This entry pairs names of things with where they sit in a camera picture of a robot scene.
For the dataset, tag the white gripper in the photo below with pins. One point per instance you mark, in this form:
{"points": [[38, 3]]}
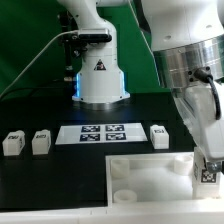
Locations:
{"points": [[196, 107]]}

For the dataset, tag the white square tabletop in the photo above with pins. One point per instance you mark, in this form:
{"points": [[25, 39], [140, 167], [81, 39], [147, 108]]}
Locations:
{"points": [[150, 177]]}

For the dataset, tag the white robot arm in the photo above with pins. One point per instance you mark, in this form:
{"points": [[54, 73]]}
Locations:
{"points": [[188, 49]]}

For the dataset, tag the white front ledge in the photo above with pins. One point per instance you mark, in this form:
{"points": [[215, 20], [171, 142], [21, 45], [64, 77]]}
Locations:
{"points": [[180, 212]]}

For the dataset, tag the white sheet with markers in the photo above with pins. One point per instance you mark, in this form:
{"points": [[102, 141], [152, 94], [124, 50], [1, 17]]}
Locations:
{"points": [[101, 133]]}

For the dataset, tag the black camera on stand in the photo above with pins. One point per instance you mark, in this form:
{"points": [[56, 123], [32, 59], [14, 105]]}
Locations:
{"points": [[75, 40]]}

